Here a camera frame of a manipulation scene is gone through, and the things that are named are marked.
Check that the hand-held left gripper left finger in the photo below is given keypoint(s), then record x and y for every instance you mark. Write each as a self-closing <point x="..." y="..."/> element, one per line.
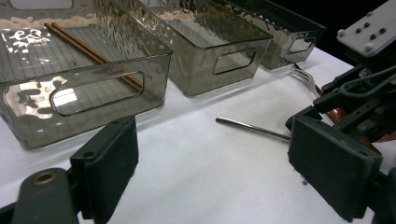
<point x="109" y="161"/>

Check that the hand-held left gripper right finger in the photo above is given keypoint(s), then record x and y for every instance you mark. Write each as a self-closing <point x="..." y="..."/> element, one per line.
<point x="333" y="168"/>

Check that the steel spoon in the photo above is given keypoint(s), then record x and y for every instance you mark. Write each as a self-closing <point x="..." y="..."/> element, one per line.
<point x="249" y="126"/>

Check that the smoky clear plastic bin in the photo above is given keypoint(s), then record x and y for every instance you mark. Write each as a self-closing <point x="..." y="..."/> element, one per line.
<point x="28" y="130"/>
<point x="199" y="77"/>
<point x="277" y="59"/>

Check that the brown wooden chopstick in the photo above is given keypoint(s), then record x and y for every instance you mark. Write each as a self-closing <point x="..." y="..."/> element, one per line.
<point x="90" y="57"/>
<point x="93" y="53"/>

